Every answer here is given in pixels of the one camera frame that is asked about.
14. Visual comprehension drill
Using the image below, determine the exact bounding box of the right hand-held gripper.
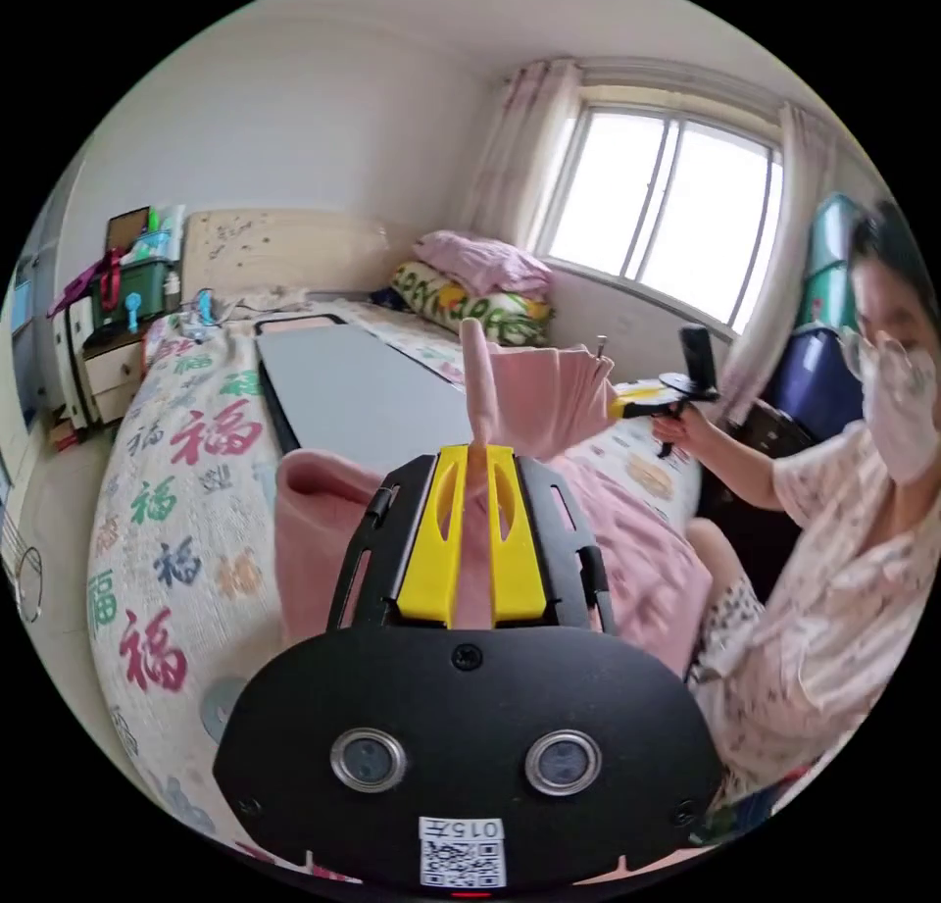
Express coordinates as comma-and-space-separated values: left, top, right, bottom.
611, 372, 723, 460

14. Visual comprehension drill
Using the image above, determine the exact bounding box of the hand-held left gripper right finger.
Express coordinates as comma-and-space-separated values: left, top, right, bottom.
484, 446, 549, 624

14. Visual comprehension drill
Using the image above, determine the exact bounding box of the pink pillow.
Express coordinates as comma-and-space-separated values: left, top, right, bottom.
411, 228, 557, 303

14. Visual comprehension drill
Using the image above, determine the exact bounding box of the person's right forearm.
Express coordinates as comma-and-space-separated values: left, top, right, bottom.
690, 416, 785, 511

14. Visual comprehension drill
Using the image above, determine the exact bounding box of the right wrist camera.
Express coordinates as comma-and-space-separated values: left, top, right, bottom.
678, 325, 718, 391

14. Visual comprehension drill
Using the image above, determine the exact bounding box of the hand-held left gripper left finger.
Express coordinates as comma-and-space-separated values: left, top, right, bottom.
396, 445, 469, 622

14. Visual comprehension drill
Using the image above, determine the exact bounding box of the pale pink curtain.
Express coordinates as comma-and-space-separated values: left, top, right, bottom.
721, 99, 841, 423
457, 59, 583, 259

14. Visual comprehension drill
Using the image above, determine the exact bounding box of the person's body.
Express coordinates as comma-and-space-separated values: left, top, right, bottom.
687, 195, 941, 834

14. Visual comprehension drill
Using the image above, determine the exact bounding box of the window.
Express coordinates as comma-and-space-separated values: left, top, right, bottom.
530, 99, 786, 334

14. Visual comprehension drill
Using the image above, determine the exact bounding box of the white cupboard with boxes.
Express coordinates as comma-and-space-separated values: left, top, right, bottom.
46, 202, 186, 435

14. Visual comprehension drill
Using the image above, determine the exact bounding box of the floral rolled blanket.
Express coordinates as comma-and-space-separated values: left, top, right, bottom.
387, 259, 557, 347

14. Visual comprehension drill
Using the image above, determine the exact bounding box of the bed with printed quilt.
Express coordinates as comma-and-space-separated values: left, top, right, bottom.
84, 208, 709, 882

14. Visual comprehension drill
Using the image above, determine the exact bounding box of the dark blue bag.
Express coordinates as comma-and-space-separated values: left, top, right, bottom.
764, 322, 867, 442

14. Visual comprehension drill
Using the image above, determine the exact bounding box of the pink long sleeve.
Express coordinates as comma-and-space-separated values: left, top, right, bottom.
274, 318, 716, 671

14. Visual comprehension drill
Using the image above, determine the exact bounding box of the grey flat board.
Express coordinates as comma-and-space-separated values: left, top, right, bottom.
252, 313, 480, 472

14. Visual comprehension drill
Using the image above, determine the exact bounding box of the person's right hand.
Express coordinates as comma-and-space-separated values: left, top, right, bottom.
651, 407, 712, 457

